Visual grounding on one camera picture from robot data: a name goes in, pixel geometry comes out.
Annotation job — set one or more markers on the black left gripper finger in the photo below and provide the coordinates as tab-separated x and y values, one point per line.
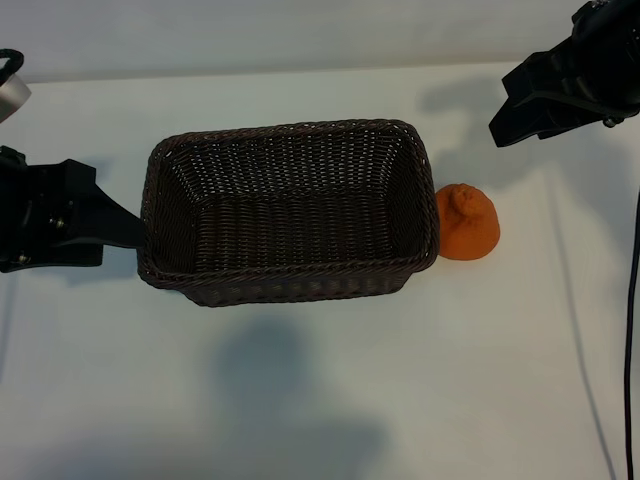
110	225

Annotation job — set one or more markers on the orange fruit with knobbed top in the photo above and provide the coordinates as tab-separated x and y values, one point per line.
470	235

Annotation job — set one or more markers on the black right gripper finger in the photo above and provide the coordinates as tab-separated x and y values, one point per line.
530	117
540	77

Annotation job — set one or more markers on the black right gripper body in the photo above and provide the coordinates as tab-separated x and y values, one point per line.
605	65

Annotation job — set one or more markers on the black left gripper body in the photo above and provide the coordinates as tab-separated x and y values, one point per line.
35	215

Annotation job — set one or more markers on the left wrist camera grey black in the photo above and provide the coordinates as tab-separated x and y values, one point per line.
12	97

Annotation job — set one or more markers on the dark brown wicker basket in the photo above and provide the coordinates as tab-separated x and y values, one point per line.
290	235

